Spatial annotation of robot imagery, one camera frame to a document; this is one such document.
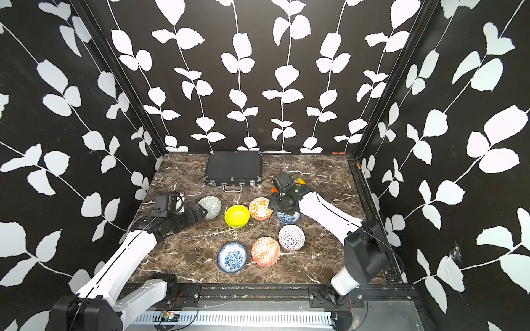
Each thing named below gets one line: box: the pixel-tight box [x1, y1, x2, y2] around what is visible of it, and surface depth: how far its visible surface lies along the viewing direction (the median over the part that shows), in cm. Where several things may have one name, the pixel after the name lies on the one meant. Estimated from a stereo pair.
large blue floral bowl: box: [216, 242, 248, 274], surface depth 83 cm
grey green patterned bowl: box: [197, 195, 223, 220], surface depth 97 cm
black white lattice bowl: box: [278, 224, 306, 252], surface depth 88 cm
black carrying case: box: [204, 151, 263, 193], surface depth 107 cm
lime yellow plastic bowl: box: [224, 204, 251, 229], surface depth 94 cm
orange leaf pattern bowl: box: [248, 196, 274, 221], surface depth 97 cm
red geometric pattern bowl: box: [251, 236, 281, 268], surface depth 85 cm
